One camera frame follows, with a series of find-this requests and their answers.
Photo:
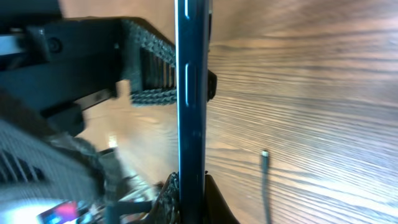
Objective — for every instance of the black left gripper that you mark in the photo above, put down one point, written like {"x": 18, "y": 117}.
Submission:
{"x": 58, "y": 67}

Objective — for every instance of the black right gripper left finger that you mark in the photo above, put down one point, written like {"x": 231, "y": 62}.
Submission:
{"x": 49, "y": 176}

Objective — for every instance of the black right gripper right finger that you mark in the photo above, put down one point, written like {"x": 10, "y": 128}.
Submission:
{"x": 217, "y": 210}

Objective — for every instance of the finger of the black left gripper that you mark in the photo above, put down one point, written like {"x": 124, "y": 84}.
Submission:
{"x": 212, "y": 85}
{"x": 149, "y": 64}

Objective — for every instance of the blue Galaxy smartphone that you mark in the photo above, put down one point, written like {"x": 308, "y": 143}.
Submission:
{"x": 192, "y": 45}

